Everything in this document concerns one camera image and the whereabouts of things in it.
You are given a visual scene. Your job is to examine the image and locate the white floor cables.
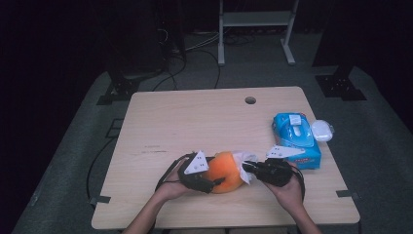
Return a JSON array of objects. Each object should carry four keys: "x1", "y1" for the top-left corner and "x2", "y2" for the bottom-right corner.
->
[{"x1": 184, "y1": 30, "x2": 222, "y2": 53}]

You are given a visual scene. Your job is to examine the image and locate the white round lid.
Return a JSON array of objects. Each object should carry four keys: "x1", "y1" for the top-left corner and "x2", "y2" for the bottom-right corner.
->
[{"x1": 310, "y1": 119, "x2": 335, "y2": 143}]

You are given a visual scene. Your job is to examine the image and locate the white metal stand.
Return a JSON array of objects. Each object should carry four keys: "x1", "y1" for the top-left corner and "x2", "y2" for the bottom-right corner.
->
[{"x1": 217, "y1": 0, "x2": 300, "y2": 67}]

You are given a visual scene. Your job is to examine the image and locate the blue wet wipe pack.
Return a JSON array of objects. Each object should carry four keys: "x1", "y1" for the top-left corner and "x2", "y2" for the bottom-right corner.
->
[{"x1": 272, "y1": 112, "x2": 322, "y2": 171}]

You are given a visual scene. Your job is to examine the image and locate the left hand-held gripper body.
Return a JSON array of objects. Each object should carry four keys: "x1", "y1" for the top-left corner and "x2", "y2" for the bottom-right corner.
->
[{"x1": 176, "y1": 149, "x2": 217, "y2": 195}]

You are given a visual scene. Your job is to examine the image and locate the thin black table cable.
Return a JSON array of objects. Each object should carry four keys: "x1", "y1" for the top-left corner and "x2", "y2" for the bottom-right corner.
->
[{"x1": 86, "y1": 137, "x2": 116, "y2": 201}]

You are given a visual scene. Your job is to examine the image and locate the black tape strip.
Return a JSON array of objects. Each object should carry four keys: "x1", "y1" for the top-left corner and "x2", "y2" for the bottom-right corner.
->
[
  {"x1": 89, "y1": 195, "x2": 112, "y2": 206},
  {"x1": 335, "y1": 189, "x2": 360, "y2": 200}
]

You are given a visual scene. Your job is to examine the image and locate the left hand-held gripper black cable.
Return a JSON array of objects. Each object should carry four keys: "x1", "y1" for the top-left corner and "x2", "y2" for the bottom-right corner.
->
[{"x1": 155, "y1": 152, "x2": 196, "y2": 193}]

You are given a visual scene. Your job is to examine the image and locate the person's left hand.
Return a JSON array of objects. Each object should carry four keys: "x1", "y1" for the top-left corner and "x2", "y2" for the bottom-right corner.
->
[{"x1": 154, "y1": 159, "x2": 196, "y2": 201}]

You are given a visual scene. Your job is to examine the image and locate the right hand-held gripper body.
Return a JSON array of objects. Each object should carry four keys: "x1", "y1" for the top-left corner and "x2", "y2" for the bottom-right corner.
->
[{"x1": 257, "y1": 144, "x2": 307, "y2": 188}]

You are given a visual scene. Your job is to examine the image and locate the right hand-held gripper black cable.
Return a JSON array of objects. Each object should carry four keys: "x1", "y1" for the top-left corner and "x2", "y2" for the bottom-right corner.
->
[{"x1": 290, "y1": 164, "x2": 307, "y2": 201}]

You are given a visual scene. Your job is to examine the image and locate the black floor tape outline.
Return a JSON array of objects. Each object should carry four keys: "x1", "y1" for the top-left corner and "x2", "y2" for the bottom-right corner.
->
[{"x1": 105, "y1": 118, "x2": 125, "y2": 139}]

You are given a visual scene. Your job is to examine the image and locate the black floor cable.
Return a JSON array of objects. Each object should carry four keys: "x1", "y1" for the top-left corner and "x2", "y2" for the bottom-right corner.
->
[
  {"x1": 152, "y1": 53, "x2": 188, "y2": 92},
  {"x1": 193, "y1": 48, "x2": 222, "y2": 90}
]

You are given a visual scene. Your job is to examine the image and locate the hand-held gripper black cable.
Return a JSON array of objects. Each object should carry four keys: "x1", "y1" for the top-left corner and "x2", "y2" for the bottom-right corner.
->
[
  {"x1": 290, "y1": 164, "x2": 307, "y2": 201},
  {"x1": 155, "y1": 152, "x2": 196, "y2": 193}
]

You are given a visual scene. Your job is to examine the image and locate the person's right hand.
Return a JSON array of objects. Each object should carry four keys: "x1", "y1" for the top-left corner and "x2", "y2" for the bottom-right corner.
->
[{"x1": 263, "y1": 162, "x2": 306, "y2": 213}]

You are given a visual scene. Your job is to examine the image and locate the orange plush toy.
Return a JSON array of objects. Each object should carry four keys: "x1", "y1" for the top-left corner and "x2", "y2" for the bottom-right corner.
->
[{"x1": 203, "y1": 150, "x2": 246, "y2": 195}]

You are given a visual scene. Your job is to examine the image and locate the white wet wipe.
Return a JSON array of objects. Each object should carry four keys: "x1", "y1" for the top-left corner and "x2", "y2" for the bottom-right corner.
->
[{"x1": 232, "y1": 150, "x2": 259, "y2": 185}]

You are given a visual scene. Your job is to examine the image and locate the black stand base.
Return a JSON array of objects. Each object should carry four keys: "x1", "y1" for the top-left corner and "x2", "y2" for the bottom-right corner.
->
[
  {"x1": 315, "y1": 62, "x2": 368, "y2": 101},
  {"x1": 95, "y1": 69, "x2": 164, "y2": 106}
]

